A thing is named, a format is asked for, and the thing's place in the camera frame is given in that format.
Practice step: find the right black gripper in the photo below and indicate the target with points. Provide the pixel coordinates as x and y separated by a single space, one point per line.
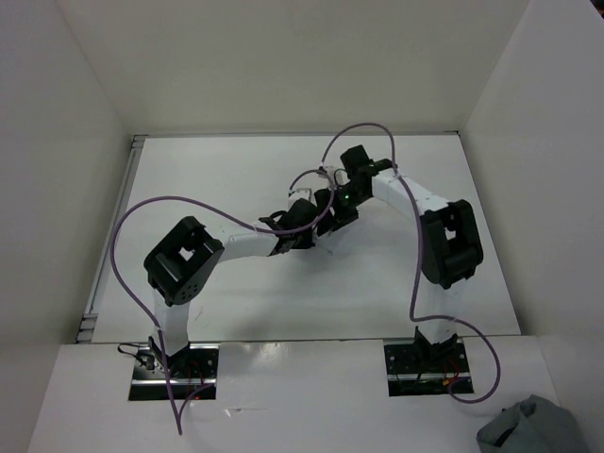
343 215

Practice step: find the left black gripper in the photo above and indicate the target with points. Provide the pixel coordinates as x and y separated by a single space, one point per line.
306 243

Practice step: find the white skirt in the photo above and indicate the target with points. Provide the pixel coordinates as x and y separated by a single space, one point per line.
322 247

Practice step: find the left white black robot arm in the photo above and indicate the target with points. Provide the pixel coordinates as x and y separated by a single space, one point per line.
179 267

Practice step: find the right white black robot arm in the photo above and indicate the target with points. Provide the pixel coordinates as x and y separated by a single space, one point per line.
450 248

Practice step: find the grey cloth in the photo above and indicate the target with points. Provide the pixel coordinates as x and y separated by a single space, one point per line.
534 424

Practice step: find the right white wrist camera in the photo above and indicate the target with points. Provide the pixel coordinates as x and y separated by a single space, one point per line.
336 177

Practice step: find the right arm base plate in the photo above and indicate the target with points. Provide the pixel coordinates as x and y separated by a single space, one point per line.
407 376

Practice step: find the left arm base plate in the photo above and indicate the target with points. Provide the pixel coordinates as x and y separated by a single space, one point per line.
195 374

